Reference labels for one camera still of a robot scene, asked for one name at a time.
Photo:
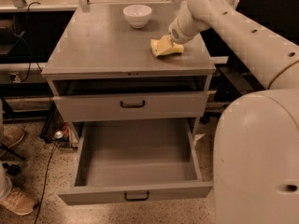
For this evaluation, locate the black office chair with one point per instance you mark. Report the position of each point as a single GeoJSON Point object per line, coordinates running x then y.
{"type": "Point", "coordinates": [235, 79]}

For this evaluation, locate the tan sneaker lower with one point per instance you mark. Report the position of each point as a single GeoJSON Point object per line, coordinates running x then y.
{"type": "Point", "coordinates": [19, 202]}

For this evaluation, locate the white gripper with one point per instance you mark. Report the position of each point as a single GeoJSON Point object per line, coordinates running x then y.
{"type": "Point", "coordinates": [177, 34]}

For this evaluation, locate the black lower drawer handle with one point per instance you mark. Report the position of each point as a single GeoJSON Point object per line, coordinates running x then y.
{"type": "Point", "coordinates": [136, 196]}

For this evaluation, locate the tan sneaker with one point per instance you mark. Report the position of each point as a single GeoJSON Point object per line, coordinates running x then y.
{"type": "Point", "coordinates": [12, 137]}
{"type": "Point", "coordinates": [19, 202]}

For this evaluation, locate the black upper drawer handle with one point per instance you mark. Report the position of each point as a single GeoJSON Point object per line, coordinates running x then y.
{"type": "Point", "coordinates": [132, 105]}

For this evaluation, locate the closed grey upper drawer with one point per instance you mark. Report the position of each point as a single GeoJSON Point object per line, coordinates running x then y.
{"type": "Point", "coordinates": [165, 105]}

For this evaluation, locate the tan sneaker upper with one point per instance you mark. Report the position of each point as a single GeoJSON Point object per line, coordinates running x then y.
{"type": "Point", "coordinates": [12, 137]}

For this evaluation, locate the grey drawer cabinet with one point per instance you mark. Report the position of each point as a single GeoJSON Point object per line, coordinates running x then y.
{"type": "Point", "coordinates": [100, 53]}

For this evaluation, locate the white ceramic bowl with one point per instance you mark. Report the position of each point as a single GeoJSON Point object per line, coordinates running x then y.
{"type": "Point", "coordinates": [137, 15]}

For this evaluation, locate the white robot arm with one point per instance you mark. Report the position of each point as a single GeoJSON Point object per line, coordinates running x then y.
{"type": "Point", "coordinates": [256, 146]}

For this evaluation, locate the wall power outlet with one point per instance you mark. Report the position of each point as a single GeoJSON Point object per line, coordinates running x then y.
{"type": "Point", "coordinates": [14, 78]}

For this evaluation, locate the black drawer handle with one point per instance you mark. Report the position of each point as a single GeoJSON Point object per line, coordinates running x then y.
{"type": "Point", "coordinates": [132, 105]}
{"type": "Point", "coordinates": [136, 196]}

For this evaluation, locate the open grey middle drawer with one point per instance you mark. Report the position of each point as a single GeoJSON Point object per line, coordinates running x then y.
{"type": "Point", "coordinates": [154, 155]}

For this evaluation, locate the yellow sponge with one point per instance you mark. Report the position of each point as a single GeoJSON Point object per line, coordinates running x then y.
{"type": "Point", "coordinates": [165, 46]}

